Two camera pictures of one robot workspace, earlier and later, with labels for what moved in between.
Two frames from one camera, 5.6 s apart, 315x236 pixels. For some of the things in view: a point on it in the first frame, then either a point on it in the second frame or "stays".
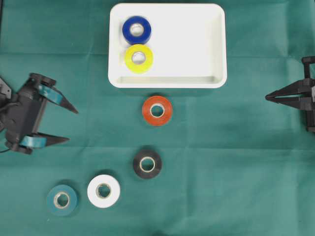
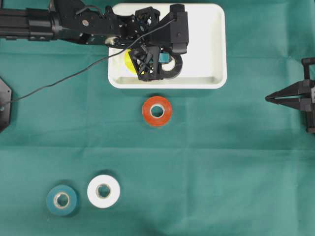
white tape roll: x=104 y=191 stays
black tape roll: x=156 y=159 -> x=173 y=73
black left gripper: x=25 y=110 -> x=130 y=31
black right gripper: x=309 y=84 stays
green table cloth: x=160 y=162 stays
